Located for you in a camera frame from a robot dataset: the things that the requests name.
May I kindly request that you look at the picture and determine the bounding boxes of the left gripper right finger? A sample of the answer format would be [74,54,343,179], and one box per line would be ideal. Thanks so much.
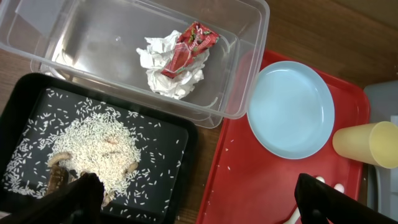
[294,173,397,224]

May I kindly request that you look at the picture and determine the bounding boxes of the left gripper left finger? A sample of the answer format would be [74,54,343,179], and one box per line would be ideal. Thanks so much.
[1,173,104,224]

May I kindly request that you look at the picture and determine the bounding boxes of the rice and food scraps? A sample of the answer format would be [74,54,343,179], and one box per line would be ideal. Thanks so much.
[2,88,184,220]

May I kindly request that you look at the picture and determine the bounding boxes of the yellow plastic cup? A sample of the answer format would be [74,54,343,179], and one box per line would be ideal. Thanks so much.
[332,121,397,169]

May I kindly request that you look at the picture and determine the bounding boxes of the light blue plate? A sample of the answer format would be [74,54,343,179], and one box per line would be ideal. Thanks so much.
[247,61,335,159]

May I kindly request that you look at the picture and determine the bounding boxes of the white napkin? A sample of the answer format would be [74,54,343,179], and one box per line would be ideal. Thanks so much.
[136,30,210,100]

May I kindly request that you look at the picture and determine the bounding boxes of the red snack wrapper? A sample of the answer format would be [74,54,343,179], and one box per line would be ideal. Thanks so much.
[161,21,220,79]

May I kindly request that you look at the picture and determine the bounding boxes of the grey dishwasher rack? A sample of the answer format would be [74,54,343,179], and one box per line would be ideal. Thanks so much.
[364,80,397,221]

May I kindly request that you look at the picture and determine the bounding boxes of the black waste tray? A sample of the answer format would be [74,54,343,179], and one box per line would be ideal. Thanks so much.
[1,73,198,223]

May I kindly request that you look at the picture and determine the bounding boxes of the clear plastic waste bin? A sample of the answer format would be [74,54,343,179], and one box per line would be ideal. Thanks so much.
[1,0,271,129]

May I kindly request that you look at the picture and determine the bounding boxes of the white plastic spoon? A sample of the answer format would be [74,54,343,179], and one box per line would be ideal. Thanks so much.
[284,176,325,224]

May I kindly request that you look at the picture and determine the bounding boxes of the red serving tray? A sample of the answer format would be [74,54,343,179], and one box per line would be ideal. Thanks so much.
[197,52,370,223]

